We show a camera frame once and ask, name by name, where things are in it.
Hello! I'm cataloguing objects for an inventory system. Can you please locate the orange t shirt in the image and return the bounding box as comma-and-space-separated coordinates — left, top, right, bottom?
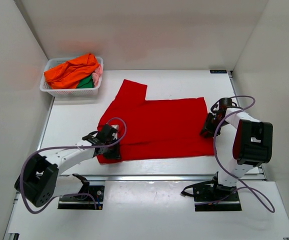
44, 53, 100, 90

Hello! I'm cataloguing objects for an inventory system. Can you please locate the white plastic basket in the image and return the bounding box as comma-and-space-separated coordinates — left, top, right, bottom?
39, 57, 103, 98

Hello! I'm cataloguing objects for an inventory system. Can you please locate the green t shirt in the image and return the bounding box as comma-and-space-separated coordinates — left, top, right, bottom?
76, 75, 95, 89

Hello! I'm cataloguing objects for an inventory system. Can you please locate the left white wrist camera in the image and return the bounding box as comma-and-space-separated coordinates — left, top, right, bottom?
111, 124, 119, 139

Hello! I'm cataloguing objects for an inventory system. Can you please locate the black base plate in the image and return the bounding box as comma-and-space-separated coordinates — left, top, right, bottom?
57, 181, 105, 211
180, 180, 242, 212

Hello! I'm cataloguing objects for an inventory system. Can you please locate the blue table label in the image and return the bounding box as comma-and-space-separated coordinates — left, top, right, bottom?
209, 69, 227, 74

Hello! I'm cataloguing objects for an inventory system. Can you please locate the pink t shirt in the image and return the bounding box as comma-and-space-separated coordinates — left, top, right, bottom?
92, 64, 103, 87

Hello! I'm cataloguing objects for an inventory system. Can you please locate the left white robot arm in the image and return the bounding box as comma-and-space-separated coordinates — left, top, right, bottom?
14, 124, 121, 208

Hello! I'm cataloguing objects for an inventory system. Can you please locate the red t shirt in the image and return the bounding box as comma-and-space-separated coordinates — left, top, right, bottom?
97, 79, 214, 161

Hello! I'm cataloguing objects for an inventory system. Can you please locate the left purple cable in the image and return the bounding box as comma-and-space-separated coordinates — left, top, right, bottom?
19, 116, 128, 215

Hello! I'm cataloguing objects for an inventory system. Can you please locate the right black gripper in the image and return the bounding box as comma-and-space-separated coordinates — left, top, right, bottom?
199, 113, 229, 138

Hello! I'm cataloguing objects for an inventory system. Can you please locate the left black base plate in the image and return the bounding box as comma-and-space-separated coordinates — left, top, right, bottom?
57, 181, 105, 211

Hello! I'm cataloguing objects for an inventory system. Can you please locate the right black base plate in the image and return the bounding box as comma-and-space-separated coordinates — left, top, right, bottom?
180, 180, 242, 212

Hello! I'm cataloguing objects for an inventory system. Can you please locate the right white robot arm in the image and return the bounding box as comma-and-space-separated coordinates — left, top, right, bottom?
180, 97, 273, 204

